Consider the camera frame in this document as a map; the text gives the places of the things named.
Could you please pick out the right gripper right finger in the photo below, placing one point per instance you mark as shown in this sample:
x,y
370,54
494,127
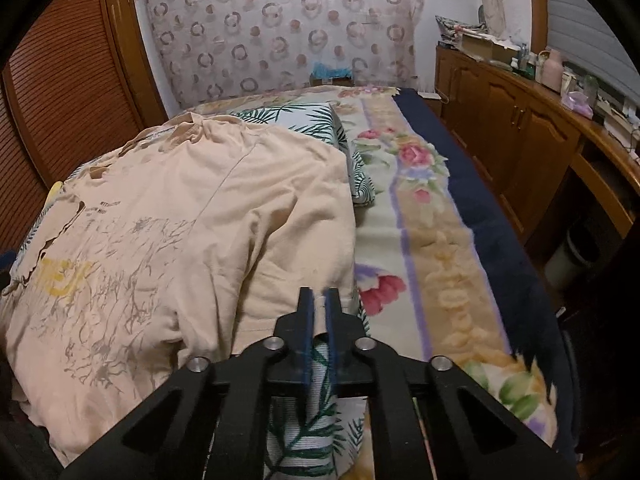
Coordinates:
x,y
434,419

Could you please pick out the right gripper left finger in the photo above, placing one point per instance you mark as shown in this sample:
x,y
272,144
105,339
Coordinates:
x,y
208,420

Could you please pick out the peach printed t-shirt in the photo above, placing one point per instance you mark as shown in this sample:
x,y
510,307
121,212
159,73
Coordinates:
x,y
190,259

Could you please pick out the palm leaf print quilt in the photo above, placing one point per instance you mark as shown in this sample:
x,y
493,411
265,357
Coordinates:
x,y
310,120

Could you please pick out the navy bed sheet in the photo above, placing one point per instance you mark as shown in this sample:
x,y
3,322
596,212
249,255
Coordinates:
x,y
525,308

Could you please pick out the floral bed blanket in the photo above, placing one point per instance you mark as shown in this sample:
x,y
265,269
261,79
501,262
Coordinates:
x,y
333,188

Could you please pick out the yellow plush toy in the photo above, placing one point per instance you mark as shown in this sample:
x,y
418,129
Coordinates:
x,y
53,192

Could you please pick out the wooden sideboard cabinet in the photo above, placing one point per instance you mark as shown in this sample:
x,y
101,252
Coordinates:
x,y
524,142

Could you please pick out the purple tissue pack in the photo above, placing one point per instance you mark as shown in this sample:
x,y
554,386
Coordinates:
x,y
577,102

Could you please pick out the cardboard box blue contents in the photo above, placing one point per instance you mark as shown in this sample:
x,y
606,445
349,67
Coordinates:
x,y
325,75

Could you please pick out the brown louvered wardrobe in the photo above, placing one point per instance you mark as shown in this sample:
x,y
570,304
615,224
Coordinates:
x,y
78,85

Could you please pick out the pink thermos jug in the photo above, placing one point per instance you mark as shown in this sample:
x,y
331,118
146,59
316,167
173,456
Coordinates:
x,y
552,70

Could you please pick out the circle pattern sheer curtain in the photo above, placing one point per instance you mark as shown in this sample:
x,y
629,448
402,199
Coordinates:
x,y
219,49

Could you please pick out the grey window blind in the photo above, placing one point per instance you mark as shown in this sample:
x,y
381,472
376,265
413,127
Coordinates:
x,y
576,29

